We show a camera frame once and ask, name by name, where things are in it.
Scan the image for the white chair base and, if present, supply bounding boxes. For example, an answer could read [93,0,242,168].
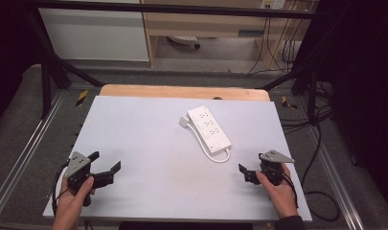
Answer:
[167,34,202,51]

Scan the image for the black metal crossbar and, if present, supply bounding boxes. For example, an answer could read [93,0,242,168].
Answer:
[30,0,319,20]

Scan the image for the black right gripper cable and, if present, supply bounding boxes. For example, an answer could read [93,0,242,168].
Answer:
[281,172,299,209]

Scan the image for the dark curtain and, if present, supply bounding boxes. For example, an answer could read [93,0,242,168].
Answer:
[309,0,388,209]
[0,0,42,132]

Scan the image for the white cabinet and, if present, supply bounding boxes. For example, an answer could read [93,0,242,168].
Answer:
[37,7,150,62]

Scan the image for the white wall socket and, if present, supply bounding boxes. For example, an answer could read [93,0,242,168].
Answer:
[260,0,287,11]

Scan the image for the black hanging cables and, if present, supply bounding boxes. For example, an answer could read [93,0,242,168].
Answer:
[248,15,299,77]

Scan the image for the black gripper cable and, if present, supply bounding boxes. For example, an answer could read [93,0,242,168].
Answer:
[52,162,72,216]
[281,172,299,209]

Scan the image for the light wooden desk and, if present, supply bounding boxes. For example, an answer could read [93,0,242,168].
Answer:
[139,0,312,69]

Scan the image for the white power strip cable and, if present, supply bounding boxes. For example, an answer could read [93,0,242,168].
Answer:
[186,123,232,164]

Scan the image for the person's right hand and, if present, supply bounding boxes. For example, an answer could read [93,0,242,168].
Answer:
[255,162,300,220]

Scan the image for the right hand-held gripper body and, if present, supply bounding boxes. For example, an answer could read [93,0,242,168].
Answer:
[259,149,296,187]

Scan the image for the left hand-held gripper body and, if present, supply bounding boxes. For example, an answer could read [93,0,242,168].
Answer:
[63,150,96,207]

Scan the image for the black metal stand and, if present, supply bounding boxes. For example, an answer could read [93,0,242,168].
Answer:
[261,18,346,127]
[23,9,104,120]

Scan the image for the aluminium rail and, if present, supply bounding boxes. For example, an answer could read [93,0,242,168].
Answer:
[305,123,366,230]
[0,90,67,219]

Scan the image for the person's left hand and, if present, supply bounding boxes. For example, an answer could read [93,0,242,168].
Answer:
[55,175,96,222]

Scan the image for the white power strip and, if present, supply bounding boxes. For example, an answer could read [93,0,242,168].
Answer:
[186,104,233,154]

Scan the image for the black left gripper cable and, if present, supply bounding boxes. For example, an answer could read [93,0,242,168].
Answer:
[52,162,72,216]

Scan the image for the black floor cables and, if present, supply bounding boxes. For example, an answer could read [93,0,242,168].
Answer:
[280,80,342,223]

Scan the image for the wooden table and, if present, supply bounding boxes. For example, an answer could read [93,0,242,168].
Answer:
[99,83,271,103]

